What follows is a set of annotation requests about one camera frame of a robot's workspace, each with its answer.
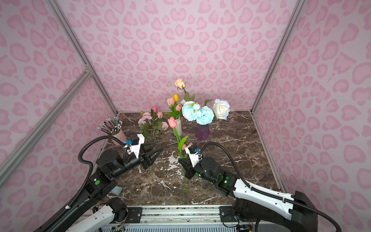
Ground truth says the magenta rose stem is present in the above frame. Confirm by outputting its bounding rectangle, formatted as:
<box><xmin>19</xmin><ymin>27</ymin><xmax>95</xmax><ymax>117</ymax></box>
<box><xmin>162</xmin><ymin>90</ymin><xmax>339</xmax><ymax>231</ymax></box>
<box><xmin>150</xmin><ymin>106</ymin><xmax>169</xmax><ymax>142</ymax></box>

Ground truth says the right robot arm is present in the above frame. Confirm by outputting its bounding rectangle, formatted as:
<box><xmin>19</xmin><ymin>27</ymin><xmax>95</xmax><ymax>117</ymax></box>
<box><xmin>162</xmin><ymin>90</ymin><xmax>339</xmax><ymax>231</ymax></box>
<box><xmin>179</xmin><ymin>157</ymin><xmax>318</xmax><ymax>232</ymax></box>

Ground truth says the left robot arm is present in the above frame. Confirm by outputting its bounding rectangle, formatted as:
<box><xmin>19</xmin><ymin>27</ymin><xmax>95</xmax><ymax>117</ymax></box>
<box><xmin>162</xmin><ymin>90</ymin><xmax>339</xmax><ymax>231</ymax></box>
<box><xmin>35</xmin><ymin>143</ymin><xmax>163</xmax><ymax>232</ymax></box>

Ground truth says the white ribbed vase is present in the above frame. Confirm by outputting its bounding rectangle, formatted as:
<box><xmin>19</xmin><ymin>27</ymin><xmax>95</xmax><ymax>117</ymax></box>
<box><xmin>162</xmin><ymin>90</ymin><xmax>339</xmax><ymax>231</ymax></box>
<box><xmin>175</xmin><ymin>118</ymin><xmax>182</xmax><ymax>136</ymax></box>

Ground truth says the purple glass vase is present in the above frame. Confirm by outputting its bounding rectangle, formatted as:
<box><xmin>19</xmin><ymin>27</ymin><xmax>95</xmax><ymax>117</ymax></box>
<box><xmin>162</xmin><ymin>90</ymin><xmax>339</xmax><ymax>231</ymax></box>
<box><xmin>195</xmin><ymin>124</ymin><xmax>210</xmax><ymax>140</ymax></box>

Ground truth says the pink pen cup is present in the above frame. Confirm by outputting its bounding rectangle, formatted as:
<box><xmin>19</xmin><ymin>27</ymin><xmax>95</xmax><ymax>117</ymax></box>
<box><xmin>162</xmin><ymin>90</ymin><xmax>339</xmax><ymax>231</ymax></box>
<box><xmin>98</xmin><ymin>116</ymin><xmax>127</xmax><ymax>143</ymax></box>

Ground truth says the pink tulip bunch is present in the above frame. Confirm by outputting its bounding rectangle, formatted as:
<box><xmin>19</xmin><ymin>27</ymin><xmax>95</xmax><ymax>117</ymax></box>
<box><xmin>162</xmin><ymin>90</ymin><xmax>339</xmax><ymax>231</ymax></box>
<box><xmin>165</xmin><ymin>94</ymin><xmax>182</xmax><ymax>120</ymax></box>

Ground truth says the teal carnation flower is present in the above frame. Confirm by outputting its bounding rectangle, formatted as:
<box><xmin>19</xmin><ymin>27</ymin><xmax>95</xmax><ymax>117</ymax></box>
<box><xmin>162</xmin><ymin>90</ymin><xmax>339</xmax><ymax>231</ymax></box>
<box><xmin>196</xmin><ymin>106</ymin><xmax>214</xmax><ymax>125</ymax></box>

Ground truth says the small teal white flower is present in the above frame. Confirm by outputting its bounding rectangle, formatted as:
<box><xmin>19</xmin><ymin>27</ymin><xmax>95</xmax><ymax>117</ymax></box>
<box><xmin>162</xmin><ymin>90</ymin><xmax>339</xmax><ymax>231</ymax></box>
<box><xmin>182</xmin><ymin>101</ymin><xmax>201</xmax><ymax>121</ymax></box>

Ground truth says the white cream rose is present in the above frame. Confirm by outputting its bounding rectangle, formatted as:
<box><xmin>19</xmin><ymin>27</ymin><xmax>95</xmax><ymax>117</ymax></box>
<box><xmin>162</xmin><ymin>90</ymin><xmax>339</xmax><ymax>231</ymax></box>
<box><xmin>213</xmin><ymin>99</ymin><xmax>230</xmax><ymax>120</ymax></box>

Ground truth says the peach rose stem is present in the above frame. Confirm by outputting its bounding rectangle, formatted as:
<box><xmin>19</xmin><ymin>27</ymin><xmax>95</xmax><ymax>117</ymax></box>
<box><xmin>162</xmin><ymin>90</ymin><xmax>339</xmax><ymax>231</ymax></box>
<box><xmin>175</xmin><ymin>78</ymin><xmax>196</xmax><ymax>102</ymax></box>

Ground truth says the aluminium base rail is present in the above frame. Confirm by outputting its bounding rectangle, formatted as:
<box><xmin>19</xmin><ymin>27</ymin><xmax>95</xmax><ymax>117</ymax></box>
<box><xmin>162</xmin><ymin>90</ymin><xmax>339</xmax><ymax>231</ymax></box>
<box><xmin>65</xmin><ymin>204</ymin><xmax>279</xmax><ymax>232</ymax></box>

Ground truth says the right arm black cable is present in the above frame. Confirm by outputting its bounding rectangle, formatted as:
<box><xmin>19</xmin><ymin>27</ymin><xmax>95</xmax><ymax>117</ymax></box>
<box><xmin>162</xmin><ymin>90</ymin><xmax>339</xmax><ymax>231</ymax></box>
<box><xmin>198</xmin><ymin>142</ymin><xmax>343</xmax><ymax>232</ymax></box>

